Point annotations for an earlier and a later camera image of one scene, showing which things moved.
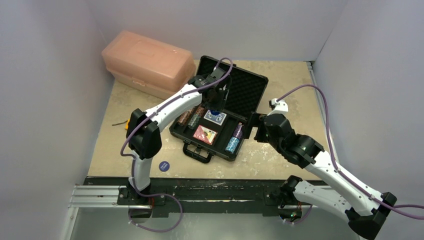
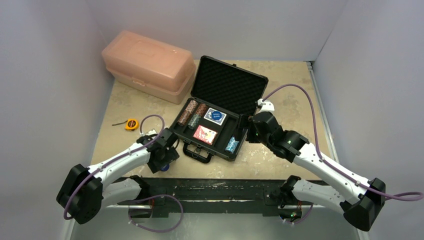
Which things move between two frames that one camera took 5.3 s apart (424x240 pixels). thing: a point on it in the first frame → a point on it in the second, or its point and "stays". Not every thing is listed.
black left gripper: (219, 105) → (171, 155)
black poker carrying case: (220, 133) stays
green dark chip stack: (193, 121) stays
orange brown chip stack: (185, 116) stays
